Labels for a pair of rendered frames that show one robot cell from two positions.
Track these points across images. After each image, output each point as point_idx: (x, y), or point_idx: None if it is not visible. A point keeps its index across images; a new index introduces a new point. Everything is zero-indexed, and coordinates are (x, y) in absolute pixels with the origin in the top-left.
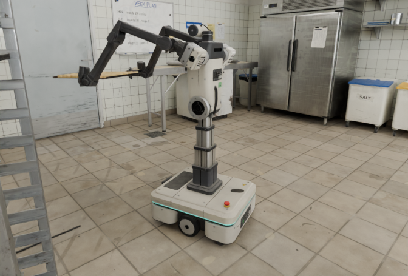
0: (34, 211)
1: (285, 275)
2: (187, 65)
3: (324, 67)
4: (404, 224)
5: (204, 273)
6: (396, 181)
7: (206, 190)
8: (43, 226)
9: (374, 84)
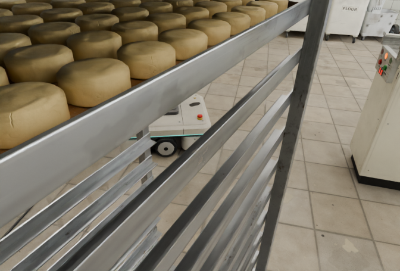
0: (145, 162)
1: (256, 153)
2: None
3: None
4: None
5: (205, 177)
6: (272, 69)
7: (172, 111)
8: (149, 174)
9: None
